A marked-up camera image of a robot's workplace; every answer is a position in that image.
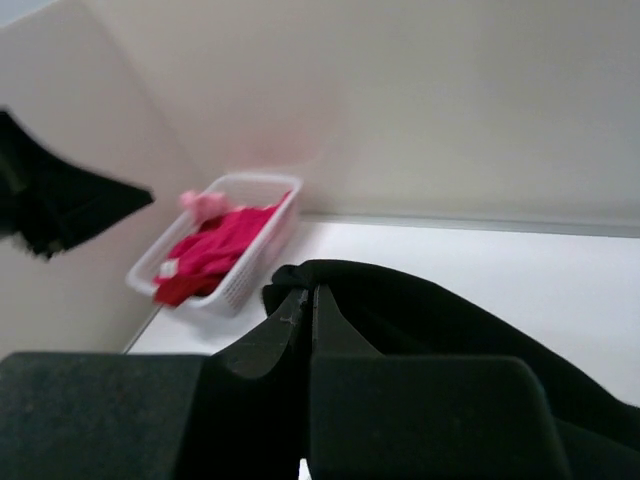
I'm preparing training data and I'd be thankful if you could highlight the pink cloth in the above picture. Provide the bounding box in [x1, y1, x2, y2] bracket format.
[179, 190, 231, 224]

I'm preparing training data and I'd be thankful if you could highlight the magenta t shirt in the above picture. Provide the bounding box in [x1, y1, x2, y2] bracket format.
[153, 200, 281, 308]

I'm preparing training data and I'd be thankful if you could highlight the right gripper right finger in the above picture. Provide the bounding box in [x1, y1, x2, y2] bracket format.
[312, 285, 382, 358]

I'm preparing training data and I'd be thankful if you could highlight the black t shirt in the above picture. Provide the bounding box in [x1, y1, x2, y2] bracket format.
[0, 110, 640, 480]

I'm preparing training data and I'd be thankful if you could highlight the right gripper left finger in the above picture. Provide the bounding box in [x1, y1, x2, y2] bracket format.
[212, 289, 310, 381]

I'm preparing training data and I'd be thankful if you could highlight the white plastic basket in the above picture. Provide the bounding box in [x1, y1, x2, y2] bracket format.
[126, 172, 303, 317]

